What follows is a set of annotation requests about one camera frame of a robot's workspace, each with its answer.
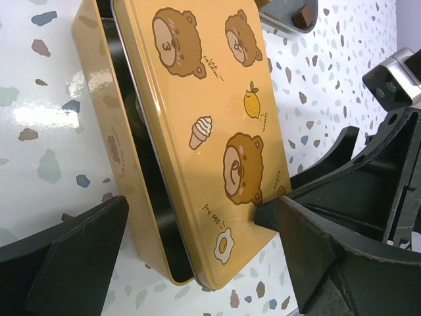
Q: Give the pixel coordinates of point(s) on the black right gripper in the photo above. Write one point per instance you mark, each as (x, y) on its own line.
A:
(377, 193)

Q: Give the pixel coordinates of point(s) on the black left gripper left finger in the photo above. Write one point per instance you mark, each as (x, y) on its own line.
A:
(65, 269)

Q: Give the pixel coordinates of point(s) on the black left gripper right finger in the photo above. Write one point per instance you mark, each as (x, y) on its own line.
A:
(336, 271)

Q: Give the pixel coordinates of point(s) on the gold tin box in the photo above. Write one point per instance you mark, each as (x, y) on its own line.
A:
(133, 161)

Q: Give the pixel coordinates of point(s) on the brown cube chocolate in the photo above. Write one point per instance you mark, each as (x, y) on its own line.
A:
(304, 17)

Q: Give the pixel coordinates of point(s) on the blue floral serving tray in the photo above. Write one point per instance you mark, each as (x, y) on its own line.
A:
(278, 14)

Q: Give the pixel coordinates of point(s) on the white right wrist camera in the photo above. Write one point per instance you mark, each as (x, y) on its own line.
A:
(395, 82)

